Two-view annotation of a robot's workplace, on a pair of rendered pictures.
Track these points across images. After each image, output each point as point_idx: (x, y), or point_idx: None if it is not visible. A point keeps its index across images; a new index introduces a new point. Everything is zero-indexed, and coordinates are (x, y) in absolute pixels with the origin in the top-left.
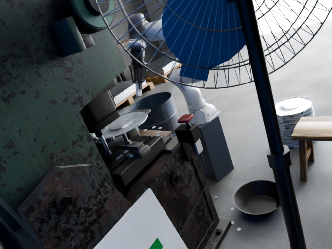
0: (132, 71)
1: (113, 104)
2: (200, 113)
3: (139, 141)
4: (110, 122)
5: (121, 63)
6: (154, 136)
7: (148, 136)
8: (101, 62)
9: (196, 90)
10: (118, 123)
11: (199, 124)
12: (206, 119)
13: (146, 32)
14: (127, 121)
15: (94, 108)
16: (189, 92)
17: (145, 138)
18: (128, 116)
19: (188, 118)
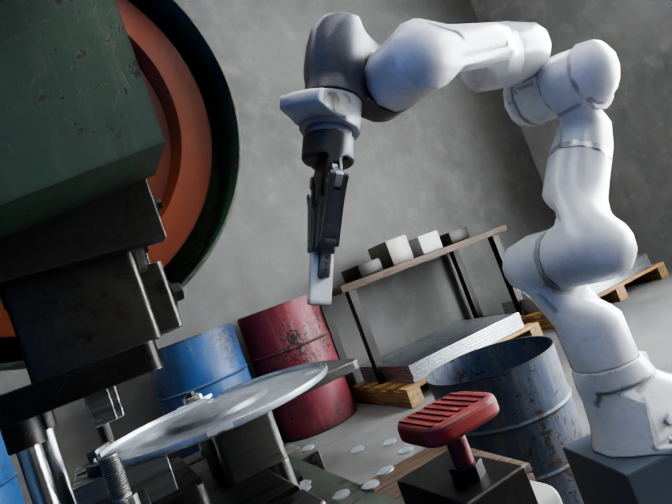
0: (312, 213)
1: (168, 318)
2: (629, 409)
3: (243, 502)
4: (94, 392)
5: (139, 119)
6: (302, 493)
7: (289, 487)
8: (8, 95)
9: (608, 312)
10: (217, 403)
11: (625, 457)
12: (657, 438)
13: (369, 77)
14: (237, 401)
15: (33, 319)
16: (575, 320)
17: (270, 494)
18: (277, 381)
19: (455, 419)
